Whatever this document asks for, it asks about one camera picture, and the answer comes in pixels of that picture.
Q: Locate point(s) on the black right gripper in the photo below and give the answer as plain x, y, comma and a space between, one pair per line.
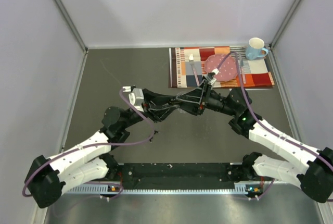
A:
196, 102

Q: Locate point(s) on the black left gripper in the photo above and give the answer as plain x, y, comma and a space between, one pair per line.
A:
158, 112

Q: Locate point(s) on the glossy black gold-striped earbud case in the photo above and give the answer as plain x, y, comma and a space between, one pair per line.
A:
174, 102

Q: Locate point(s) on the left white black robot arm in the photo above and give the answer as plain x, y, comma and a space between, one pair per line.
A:
50, 178

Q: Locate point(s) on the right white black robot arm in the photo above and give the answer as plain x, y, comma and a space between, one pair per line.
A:
304, 166

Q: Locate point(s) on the clear plastic cup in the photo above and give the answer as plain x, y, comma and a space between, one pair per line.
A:
182, 100

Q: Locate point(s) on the colourful patchwork placemat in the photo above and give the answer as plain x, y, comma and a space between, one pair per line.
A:
181, 75

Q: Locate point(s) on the pink polka-dot plate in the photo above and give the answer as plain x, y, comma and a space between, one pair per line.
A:
227, 71

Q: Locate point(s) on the light blue mug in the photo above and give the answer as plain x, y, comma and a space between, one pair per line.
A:
256, 49

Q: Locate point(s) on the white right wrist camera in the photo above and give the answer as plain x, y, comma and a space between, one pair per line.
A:
210, 77

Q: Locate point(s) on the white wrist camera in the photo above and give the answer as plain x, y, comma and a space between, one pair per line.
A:
136, 96
210, 77

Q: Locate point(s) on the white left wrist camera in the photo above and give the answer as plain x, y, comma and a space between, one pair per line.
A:
136, 96

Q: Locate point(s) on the pink-handled metal fork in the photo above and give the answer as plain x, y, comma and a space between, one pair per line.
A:
193, 67

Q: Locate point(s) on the pink-handled metal knife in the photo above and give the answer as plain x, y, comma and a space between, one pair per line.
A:
241, 63

